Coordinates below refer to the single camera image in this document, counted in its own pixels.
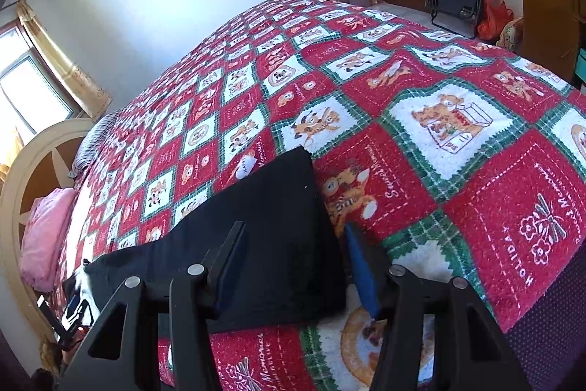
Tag folded pink blanket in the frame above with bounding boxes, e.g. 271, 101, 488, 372
21, 187, 78, 291

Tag teal box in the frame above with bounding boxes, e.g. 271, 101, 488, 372
574, 47, 586, 92

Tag red printed blanket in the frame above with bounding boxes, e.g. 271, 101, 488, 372
46, 0, 586, 391

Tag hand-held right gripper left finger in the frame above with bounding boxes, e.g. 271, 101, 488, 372
59, 221, 248, 391

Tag narrow yellow curtain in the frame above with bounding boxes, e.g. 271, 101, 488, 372
16, 0, 113, 121

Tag red bag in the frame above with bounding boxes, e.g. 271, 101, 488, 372
476, 0, 514, 41

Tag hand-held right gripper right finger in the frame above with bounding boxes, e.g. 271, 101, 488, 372
344, 224, 534, 391

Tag cream wooden headboard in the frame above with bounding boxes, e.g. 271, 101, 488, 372
0, 118, 97, 341

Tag wooden cabinet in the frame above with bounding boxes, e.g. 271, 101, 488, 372
517, 0, 586, 89

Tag purple dotted bed sheet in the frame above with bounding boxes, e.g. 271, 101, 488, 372
501, 256, 586, 391

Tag window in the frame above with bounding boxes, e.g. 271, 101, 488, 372
0, 20, 76, 135

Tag wide yellow curtain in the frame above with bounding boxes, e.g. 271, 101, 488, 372
0, 128, 23, 183

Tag striped pillow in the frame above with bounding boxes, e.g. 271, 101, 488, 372
68, 109, 122, 178

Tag yellow patterned bag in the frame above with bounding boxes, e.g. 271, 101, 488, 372
497, 18, 525, 53

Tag black pants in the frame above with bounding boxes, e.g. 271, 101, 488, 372
85, 146, 346, 334

